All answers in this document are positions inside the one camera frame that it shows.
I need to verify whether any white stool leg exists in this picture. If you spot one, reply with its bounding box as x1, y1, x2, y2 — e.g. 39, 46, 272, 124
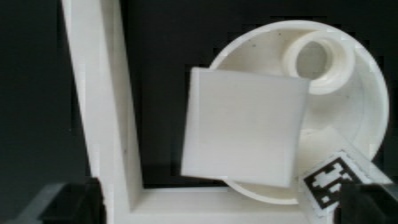
295, 128, 393, 224
181, 68, 309, 187

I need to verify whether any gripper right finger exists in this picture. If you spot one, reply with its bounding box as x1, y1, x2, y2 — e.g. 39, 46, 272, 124
336, 184, 398, 224

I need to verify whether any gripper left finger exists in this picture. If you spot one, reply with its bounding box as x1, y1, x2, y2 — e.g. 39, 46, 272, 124
14, 178, 102, 224

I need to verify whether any white frame wall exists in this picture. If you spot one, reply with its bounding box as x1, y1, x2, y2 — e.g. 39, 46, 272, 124
61, 0, 309, 224

